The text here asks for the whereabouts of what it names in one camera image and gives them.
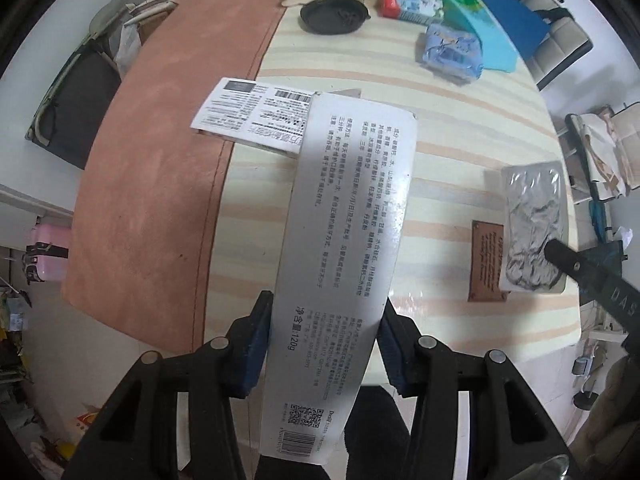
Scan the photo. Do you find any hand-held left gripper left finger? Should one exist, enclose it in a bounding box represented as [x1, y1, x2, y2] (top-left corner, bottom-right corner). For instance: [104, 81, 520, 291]
[60, 290, 273, 480]

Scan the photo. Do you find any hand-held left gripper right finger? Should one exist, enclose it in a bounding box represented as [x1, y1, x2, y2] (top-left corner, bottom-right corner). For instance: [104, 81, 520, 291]
[380, 297, 583, 480]

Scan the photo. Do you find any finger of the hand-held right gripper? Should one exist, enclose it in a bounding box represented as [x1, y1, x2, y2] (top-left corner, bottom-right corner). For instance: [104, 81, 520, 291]
[542, 239, 640, 333]

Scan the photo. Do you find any silver foil packet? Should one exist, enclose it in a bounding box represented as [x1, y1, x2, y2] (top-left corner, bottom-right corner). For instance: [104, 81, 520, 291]
[500, 160, 568, 295]

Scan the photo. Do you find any long white printed box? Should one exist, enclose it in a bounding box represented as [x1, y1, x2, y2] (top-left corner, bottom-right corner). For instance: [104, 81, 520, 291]
[259, 91, 418, 471]

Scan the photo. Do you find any light blue plastic sheet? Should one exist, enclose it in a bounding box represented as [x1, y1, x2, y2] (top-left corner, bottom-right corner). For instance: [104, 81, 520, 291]
[442, 0, 517, 75]

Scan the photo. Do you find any teal plastic item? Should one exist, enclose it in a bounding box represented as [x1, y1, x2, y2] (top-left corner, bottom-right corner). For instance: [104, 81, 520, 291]
[589, 199, 612, 243]

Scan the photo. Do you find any brown leather label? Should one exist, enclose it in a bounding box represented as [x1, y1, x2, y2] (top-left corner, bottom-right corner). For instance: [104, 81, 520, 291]
[467, 220, 511, 303]

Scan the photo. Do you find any beige cloth bag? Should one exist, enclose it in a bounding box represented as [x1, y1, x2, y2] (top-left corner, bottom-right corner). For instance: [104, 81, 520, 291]
[575, 105, 640, 201]

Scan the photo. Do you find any pink suitcase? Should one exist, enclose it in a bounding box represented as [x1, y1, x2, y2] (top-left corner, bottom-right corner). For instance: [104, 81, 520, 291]
[25, 224, 73, 283]

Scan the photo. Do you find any small white printed box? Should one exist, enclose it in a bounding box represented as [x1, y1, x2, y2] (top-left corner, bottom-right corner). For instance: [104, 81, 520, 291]
[191, 77, 363, 161]

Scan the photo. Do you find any teal blue folder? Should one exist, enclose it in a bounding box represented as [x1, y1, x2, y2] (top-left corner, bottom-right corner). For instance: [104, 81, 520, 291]
[447, 0, 550, 58]

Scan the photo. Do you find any black round dish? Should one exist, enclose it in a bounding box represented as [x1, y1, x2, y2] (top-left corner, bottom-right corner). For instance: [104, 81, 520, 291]
[299, 0, 372, 36]

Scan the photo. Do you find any red and blue packet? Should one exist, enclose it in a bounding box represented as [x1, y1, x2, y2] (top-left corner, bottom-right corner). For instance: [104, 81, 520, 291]
[376, 0, 445, 26]

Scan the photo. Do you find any beige chair with black frame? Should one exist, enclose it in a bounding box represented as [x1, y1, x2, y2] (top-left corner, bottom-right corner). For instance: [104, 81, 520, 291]
[507, 0, 593, 92]

